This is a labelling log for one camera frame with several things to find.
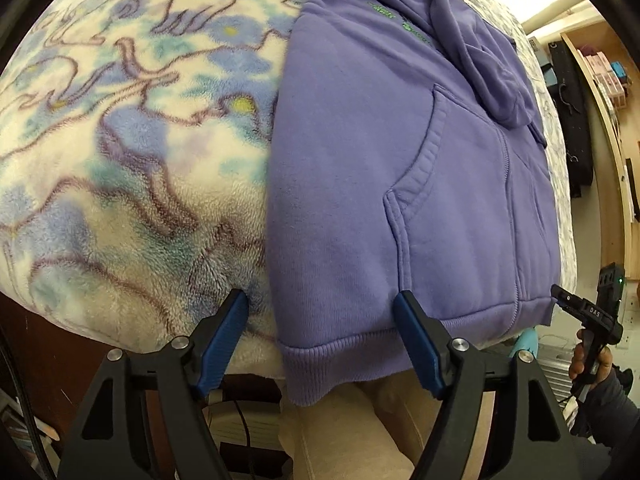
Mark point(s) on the person's right forearm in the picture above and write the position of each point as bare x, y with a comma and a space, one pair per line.
614, 423

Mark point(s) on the black hanging bag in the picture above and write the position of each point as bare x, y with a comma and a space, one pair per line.
564, 83

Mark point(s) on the beige trousers leg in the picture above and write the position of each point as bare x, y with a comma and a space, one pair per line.
364, 430

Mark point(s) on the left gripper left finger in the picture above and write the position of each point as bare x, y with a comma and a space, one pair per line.
111, 435

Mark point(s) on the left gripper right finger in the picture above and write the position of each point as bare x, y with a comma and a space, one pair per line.
527, 435

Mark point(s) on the purple zip hoodie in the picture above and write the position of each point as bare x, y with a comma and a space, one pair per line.
407, 153

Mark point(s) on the wooden shelf unit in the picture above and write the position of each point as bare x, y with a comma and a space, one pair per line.
606, 216

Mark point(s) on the person's right hand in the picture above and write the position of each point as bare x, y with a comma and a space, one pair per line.
577, 364

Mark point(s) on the cat print fleece blanket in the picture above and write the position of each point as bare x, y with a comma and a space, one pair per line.
135, 147

